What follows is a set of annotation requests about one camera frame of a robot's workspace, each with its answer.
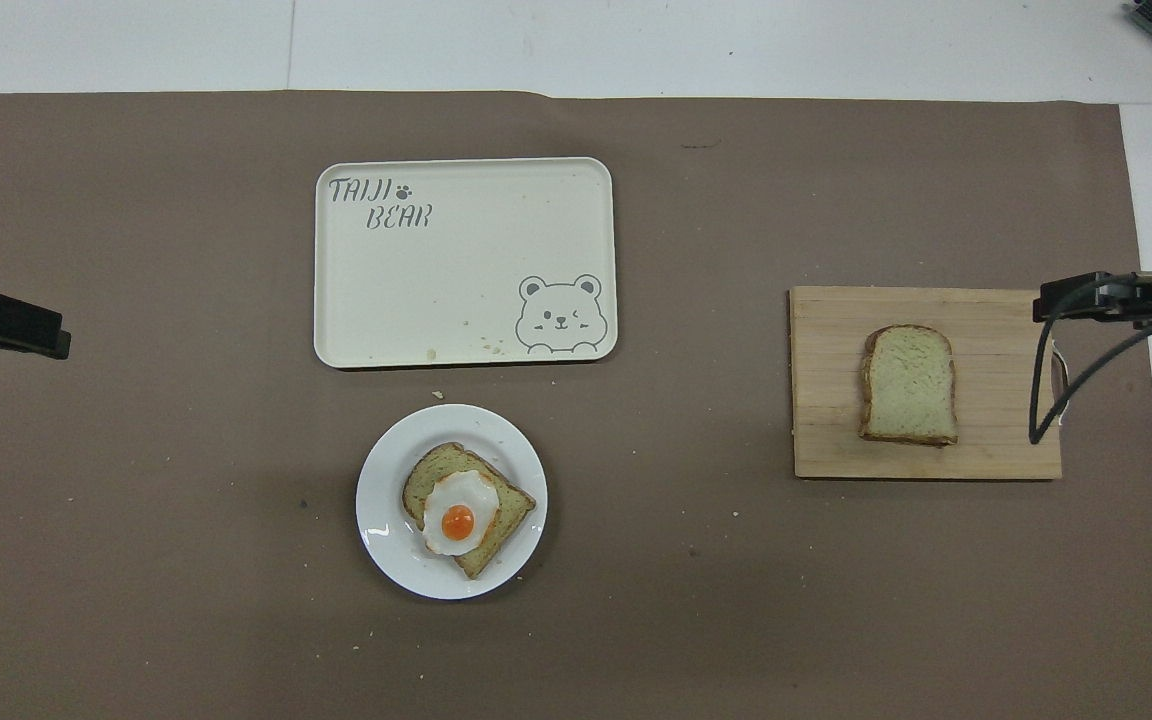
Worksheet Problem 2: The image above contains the white round plate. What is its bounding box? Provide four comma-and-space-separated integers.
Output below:
355, 403, 548, 601

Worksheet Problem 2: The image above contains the plain bread slice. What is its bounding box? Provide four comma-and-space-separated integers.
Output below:
857, 323, 960, 447

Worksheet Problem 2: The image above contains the wooden cutting board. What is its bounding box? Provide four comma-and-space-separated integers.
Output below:
788, 286, 1064, 481

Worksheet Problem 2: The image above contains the cream tray with bear print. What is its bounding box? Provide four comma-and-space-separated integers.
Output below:
313, 157, 619, 370

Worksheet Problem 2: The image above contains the fried egg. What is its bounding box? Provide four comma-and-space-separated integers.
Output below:
422, 469, 503, 558

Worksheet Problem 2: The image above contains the bread slice with egg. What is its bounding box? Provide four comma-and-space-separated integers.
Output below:
401, 441, 538, 580

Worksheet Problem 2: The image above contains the black cable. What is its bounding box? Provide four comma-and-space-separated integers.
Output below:
1028, 272, 1152, 446

